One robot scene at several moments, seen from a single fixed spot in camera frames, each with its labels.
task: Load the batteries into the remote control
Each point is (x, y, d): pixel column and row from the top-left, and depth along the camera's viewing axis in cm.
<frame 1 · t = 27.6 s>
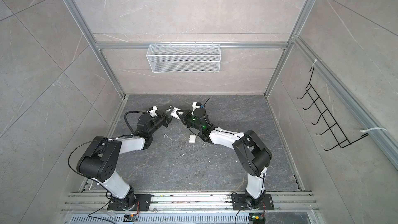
left hand: (175, 105, 84), fingers open
right hand: (174, 112, 84), fingers closed
white battery cover: (192, 139, 97), on the table

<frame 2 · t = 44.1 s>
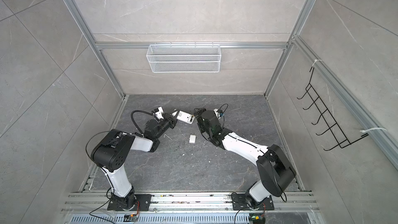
left hand: (179, 107, 86), fingers closed
right hand: (193, 112, 84), fingers open
the named things where they were.

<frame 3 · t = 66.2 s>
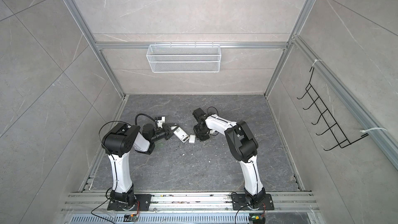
left hand: (178, 124, 94), fingers closed
right hand: (194, 135, 97), fingers closed
white remote control: (181, 134, 95), point 5 cm above the table
the other named things where they were.

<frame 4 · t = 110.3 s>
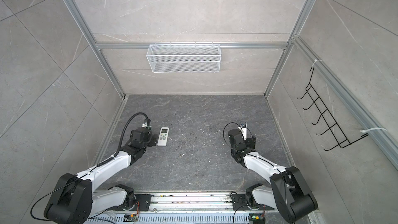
left hand: (144, 129, 88), fingers open
right hand: (243, 132, 89), fingers open
white remote control: (163, 136, 97), point 2 cm above the table
